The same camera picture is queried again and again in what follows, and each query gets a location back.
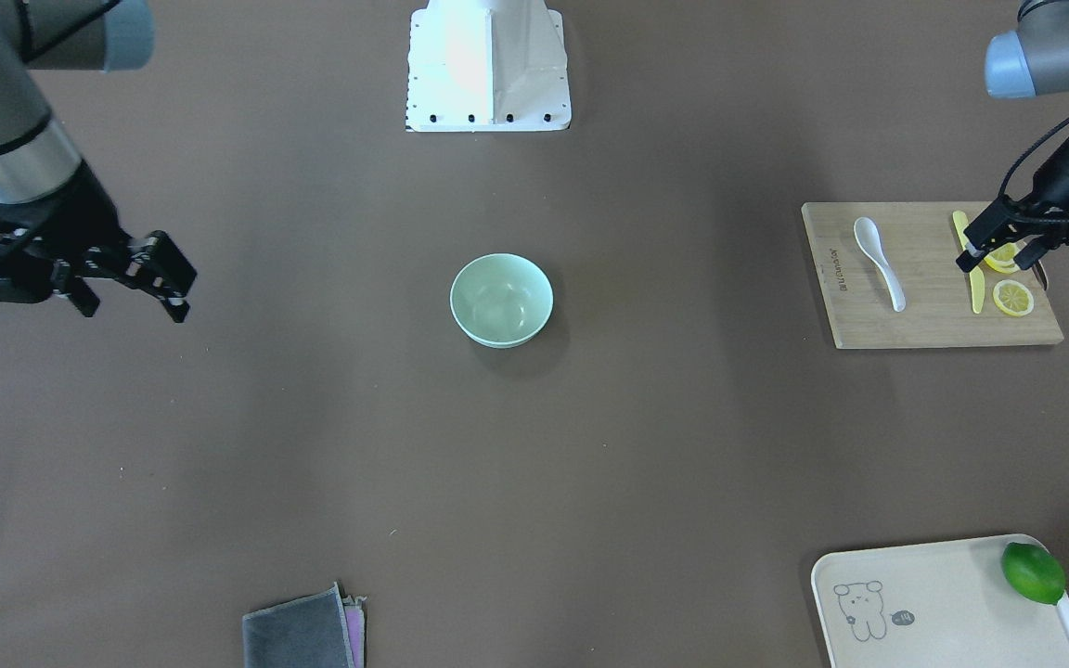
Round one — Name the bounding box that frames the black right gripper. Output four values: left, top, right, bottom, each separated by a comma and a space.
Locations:
0, 161, 197, 323

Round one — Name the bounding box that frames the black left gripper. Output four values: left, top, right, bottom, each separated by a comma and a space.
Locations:
955, 136, 1069, 271

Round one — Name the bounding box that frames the green bowl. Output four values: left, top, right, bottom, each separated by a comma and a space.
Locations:
449, 253, 555, 348

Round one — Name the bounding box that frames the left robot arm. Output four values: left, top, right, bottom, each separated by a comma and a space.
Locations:
956, 1, 1069, 271

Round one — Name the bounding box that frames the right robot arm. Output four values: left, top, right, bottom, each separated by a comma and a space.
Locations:
0, 1, 197, 323

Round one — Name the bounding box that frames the white ceramic spoon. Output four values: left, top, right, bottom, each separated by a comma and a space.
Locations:
853, 216, 907, 313

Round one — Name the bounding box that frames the top stacked lemon slice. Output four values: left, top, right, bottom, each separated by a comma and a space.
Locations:
983, 242, 1023, 275

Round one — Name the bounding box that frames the yellow plastic knife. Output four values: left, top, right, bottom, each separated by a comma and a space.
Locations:
951, 209, 985, 315

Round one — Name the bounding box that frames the single lemon slice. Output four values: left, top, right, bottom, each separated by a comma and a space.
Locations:
992, 279, 1036, 317

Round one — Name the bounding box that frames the bamboo cutting board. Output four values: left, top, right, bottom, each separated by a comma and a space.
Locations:
801, 201, 1063, 349

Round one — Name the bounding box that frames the green lime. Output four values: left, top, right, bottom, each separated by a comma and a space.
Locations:
1000, 542, 1066, 606

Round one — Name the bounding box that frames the beige rabbit tray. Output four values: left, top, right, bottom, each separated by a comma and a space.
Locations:
810, 533, 1069, 667

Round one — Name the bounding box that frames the grey folded cloth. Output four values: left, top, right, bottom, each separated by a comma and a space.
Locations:
241, 582, 367, 667

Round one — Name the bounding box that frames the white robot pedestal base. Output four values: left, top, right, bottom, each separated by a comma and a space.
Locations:
405, 1, 573, 133

